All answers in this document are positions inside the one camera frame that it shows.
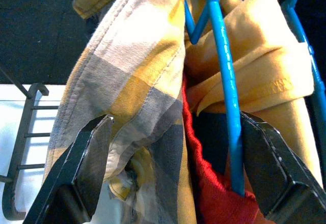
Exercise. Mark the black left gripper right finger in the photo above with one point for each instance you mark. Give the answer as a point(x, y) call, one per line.
point(270, 170)

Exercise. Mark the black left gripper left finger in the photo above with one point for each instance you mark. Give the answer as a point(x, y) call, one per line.
point(84, 163)

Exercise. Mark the yellow grey plaid shirt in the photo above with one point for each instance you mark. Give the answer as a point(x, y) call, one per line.
point(132, 56)

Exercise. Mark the blue plastic hanger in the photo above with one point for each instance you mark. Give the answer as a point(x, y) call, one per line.
point(226, 68)
point(296, 23)

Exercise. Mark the red garment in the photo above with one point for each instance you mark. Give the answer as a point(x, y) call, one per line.
point(216, 201)

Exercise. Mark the black metal rack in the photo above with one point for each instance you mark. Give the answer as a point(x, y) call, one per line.
point(22, 140)

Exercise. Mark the tan garment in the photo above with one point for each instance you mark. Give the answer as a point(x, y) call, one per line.
point(267, 56)

